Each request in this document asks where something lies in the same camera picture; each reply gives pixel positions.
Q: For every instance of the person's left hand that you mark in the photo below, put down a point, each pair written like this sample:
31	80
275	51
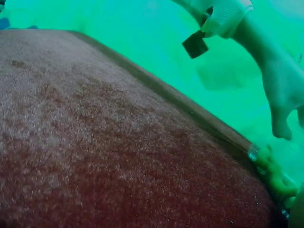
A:
280	80

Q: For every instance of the person's left forearm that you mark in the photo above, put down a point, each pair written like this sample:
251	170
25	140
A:
228	16

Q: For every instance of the yellow green lumpy object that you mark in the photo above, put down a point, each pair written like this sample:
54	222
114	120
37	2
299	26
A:
273	166

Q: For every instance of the black wrist band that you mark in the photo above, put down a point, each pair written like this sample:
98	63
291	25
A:
195	45

